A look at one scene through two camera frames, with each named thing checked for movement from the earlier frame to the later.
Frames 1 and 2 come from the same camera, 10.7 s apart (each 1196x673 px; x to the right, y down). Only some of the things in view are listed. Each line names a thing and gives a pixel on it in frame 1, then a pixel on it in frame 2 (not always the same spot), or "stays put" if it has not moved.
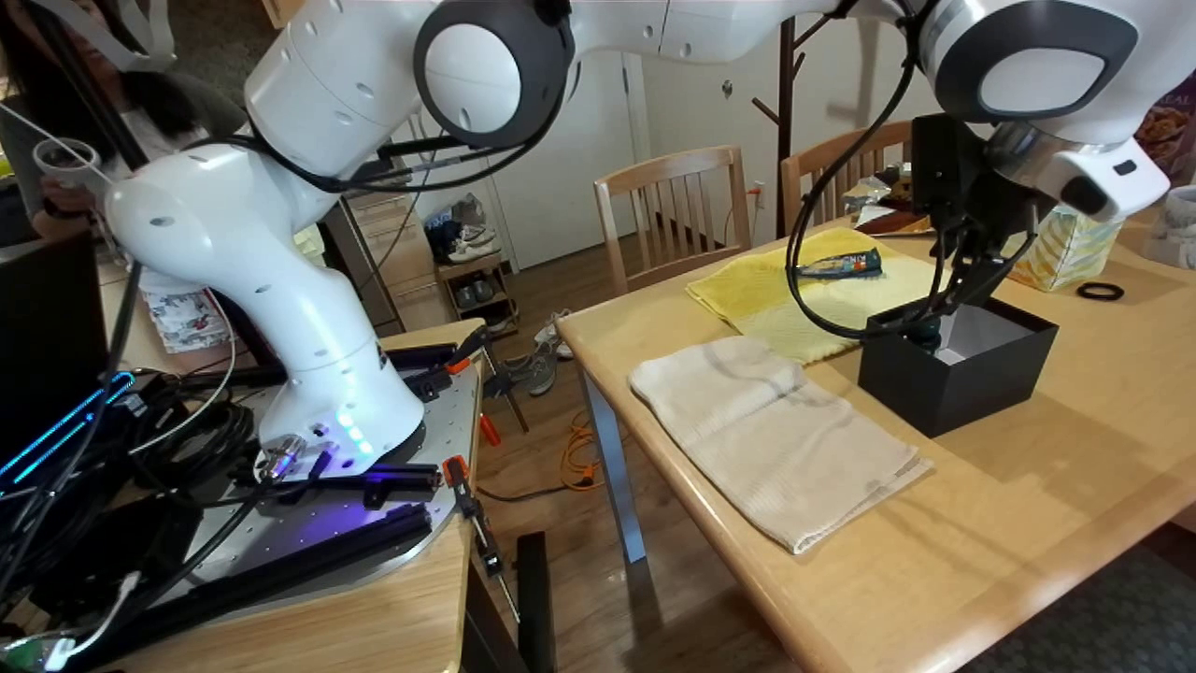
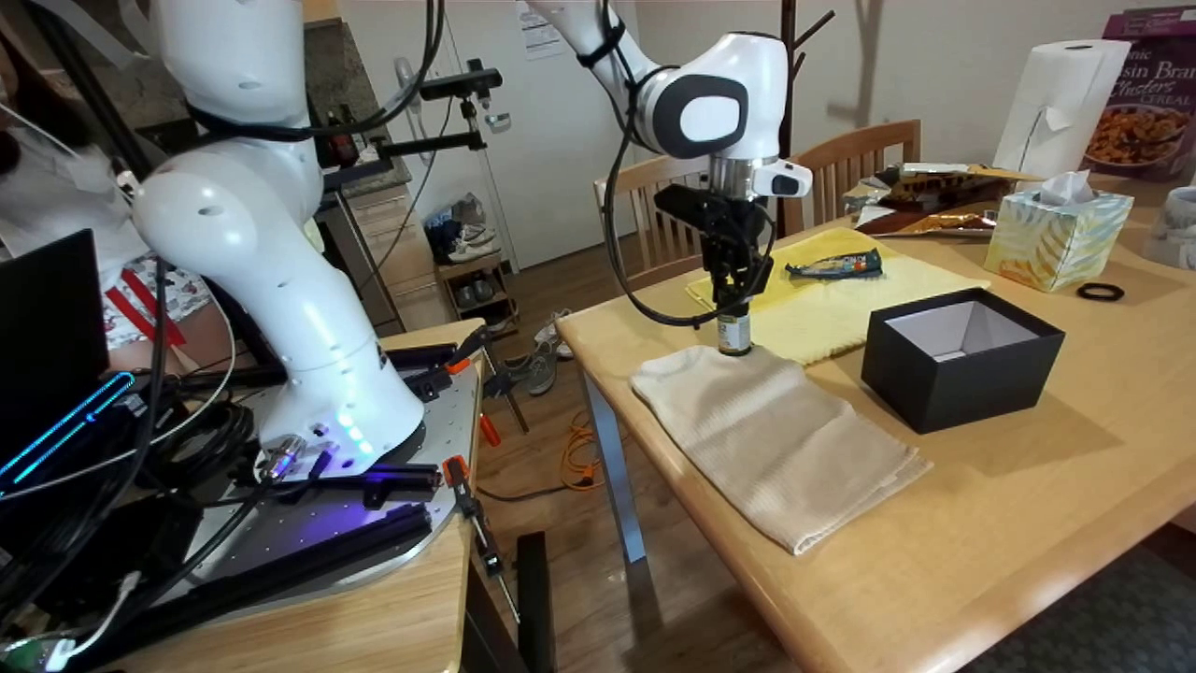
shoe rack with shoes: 468,262 stays put
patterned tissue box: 1065,246 stays put
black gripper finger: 977,293 -> 750,289
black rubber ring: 1084,293 stays put
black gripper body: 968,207 -> 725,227
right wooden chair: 885,150 stays put
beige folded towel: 751,429 stays put
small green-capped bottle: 923,334 -> 734,334
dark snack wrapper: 862,262 stays put
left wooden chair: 675,212 stays put
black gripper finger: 939,299 -> 723,295
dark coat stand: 787,97 stays put
